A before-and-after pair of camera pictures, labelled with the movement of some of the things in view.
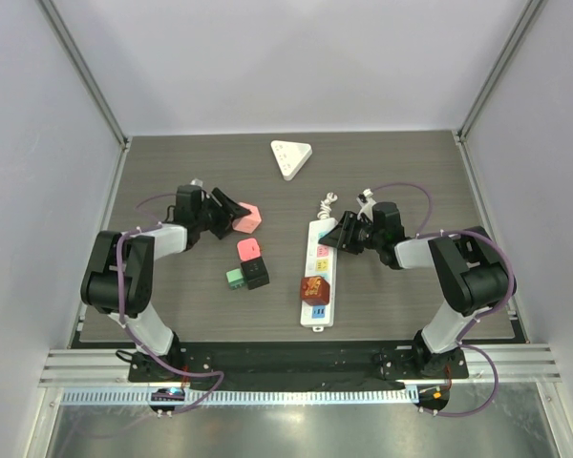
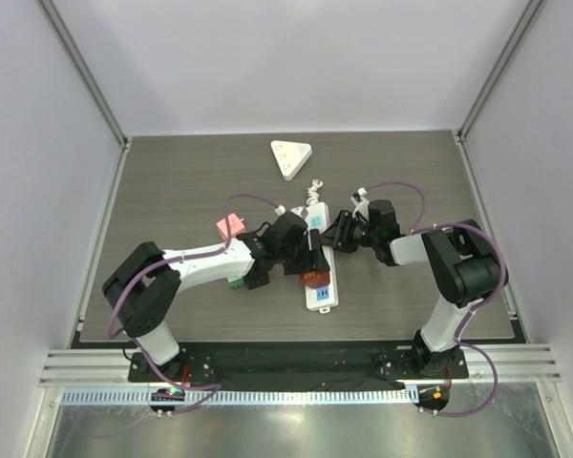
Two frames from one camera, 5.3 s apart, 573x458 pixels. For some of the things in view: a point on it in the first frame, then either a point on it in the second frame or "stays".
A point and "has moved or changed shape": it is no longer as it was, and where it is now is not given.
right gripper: [351, 232] stays
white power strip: [321, 260] has moved or changed shape
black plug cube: [256, 273] stays
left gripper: [227, 212] to [314, 254]
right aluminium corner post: [529, 11] stays
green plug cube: [235, 279] stays
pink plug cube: [247, 223] has moved or changed shape
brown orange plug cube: [315, 290] has moved or changed shape
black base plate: [334, 364] stays
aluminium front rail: [93, 367] stays
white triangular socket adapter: [290, 156] stays
